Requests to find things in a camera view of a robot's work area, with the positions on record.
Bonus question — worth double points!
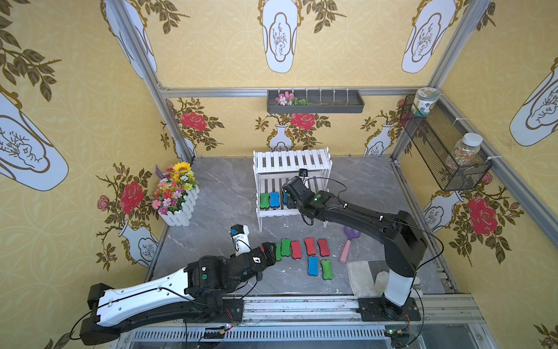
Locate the aluminium frame post right rear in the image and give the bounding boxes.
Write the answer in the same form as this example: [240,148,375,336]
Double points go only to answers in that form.
[389,0,491,160]

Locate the jar of colourful beads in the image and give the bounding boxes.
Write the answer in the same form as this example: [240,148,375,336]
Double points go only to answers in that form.
[450,132,483,167]

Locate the white gardening glove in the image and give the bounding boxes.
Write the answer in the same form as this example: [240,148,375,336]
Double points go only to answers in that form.
[347,260,414,300]

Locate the green eraser top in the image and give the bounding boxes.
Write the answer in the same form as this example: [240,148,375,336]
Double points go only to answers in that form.
[276,243,283,262]
[280,238,291,257]

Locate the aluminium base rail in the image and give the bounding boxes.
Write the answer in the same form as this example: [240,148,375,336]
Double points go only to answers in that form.
[109,294,497,348]

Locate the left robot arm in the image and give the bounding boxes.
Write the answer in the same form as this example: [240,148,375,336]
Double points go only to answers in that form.
[78,242,277,346]

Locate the jar with green label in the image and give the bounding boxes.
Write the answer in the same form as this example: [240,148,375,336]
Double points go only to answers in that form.
[410,87,440,117]

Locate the aluminium frame post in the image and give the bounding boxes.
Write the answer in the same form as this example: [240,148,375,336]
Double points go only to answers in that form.
[389,0,491,160]
[100,1,195,162]

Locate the artificial flowers in white planter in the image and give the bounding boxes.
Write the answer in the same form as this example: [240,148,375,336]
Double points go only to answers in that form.
[152,162,200,226]

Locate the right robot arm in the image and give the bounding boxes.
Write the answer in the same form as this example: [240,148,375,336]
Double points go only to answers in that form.
[282,176,427,320]

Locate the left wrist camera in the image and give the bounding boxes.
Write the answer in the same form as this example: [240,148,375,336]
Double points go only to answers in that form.
[230,224,251,256]

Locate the grey wall tray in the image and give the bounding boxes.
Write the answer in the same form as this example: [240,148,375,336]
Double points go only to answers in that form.
[267,88,365,114]

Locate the aluminium frame post left rear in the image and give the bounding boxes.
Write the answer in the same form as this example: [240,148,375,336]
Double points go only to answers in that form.
[100,1,195,162]

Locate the black wire wall basket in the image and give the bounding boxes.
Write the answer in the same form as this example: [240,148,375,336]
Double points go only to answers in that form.
[400,95,493,191]

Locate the pink flower in tray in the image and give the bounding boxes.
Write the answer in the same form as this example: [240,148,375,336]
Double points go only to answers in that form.
[276,92,310,106]

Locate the purple garden fork pink handle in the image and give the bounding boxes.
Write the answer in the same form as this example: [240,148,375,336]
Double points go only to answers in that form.
[339,226,361,264]

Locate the green eraser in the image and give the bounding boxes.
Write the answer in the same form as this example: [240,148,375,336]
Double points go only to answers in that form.
[280,238,291,257]
[276,243,283,262]
[260,193,270,209]
[321,260,334,280]

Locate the white slatted wooden shelf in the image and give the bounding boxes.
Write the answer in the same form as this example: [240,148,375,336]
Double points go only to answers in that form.
[253,148,333,231]

